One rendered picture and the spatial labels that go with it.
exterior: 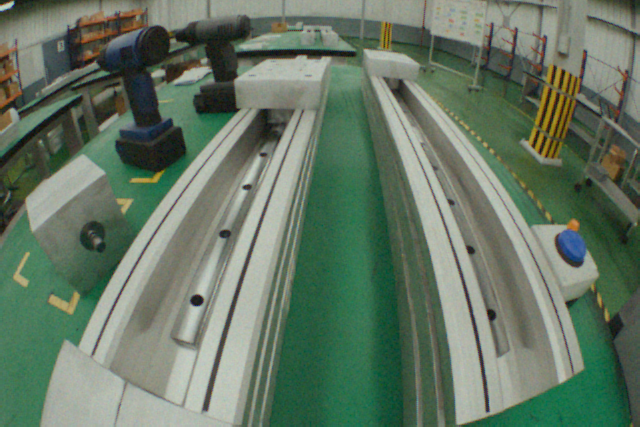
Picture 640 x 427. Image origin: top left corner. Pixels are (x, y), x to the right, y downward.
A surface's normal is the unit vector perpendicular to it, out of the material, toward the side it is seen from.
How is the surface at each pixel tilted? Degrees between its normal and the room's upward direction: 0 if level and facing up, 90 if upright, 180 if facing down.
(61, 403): 0
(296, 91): 90
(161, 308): 90
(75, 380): 0
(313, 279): 0
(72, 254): 90
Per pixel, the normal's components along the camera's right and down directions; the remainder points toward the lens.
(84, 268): 0.90, 0.29
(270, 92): -0.08, 0.59
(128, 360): 1.00, 0.07
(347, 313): 0.04, -0.80
